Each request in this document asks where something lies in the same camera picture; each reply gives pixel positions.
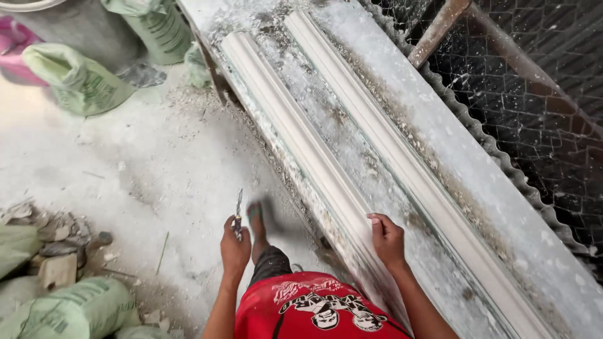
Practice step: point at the small green plastic bag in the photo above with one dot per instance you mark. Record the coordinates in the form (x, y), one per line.
(197, 68)

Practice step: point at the person's right hand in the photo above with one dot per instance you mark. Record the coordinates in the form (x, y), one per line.
(389, 242)

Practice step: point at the person's left hand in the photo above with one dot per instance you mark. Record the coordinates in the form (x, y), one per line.
(235, 254)

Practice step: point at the rusty metal frame rail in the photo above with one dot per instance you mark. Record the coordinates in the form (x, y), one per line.
(527, 66)

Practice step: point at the white plaster cornice moulding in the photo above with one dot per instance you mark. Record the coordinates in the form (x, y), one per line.
(301, 146)
(405, 160)

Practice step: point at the pink plastic bucket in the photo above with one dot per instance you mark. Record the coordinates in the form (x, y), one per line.
(16, 52)

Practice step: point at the rusty metal bar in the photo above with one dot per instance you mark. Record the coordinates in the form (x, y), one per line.
(436, 33)

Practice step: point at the grey crumpled plastic sheet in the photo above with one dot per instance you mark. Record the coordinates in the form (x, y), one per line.
(141, 75)

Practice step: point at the red printed t-shirt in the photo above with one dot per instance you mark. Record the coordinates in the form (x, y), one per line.
(301, 310)

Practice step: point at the grey plastic barrel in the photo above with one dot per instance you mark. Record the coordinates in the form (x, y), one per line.
(80, 28)

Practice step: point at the pile of plaster rubble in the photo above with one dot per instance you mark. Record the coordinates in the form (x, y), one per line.
(59, 247)

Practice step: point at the grey corrugated sheet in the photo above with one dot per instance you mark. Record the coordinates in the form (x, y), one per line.
(476, 132)

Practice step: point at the person's foot in green flip-flop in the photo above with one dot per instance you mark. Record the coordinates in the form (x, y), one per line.
(256, 226)

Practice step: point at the green woven sack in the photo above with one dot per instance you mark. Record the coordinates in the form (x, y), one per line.
(70, 310)
(16, 247)
(158, 30)
(141, 333)
(75, 80)

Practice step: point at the small metal knife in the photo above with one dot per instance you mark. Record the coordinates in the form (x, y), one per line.
(239, 212)

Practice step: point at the dark grey shorts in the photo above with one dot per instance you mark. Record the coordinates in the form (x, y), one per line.
(271, 266)

